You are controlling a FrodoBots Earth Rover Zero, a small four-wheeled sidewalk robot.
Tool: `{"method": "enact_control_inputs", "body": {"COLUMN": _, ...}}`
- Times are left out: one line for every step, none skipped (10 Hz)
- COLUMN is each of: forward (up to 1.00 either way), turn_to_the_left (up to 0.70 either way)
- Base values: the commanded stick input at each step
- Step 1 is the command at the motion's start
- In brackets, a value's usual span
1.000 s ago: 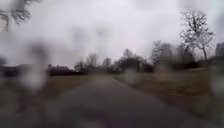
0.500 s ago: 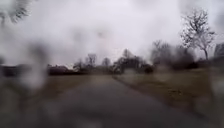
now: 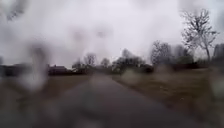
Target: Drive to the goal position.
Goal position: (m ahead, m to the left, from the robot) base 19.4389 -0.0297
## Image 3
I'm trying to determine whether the row of bare trees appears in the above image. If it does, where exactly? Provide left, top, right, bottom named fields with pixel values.
left=71, top=40, right=224, bottom=75

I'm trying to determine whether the grey asphalt path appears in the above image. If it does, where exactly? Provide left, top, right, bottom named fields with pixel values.
left=19, top=73, right=214, bottom=128

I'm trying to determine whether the dark low building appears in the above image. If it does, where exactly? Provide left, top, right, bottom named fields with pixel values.
left=47, top=64, right=69, bottom=76

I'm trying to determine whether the brown grass field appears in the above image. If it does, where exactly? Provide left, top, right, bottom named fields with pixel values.
left=109, top=68, right=224, bottom=128

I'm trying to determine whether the bare birch tree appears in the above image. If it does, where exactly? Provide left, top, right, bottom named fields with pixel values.
left=180, top=8, right=221, bottom=64

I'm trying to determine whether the brown grass verge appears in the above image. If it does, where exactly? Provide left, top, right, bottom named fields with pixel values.
left=0, top=74, right=93, bottom=128

